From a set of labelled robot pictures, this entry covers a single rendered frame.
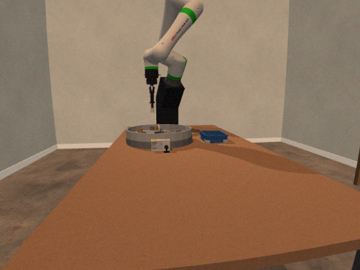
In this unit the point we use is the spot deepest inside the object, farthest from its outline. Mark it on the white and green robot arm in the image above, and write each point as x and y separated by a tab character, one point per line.
178	17

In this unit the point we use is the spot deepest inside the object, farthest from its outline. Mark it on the blue crate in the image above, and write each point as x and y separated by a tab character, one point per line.
213	136

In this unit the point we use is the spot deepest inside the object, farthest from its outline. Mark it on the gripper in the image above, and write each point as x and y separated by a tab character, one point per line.
152	81

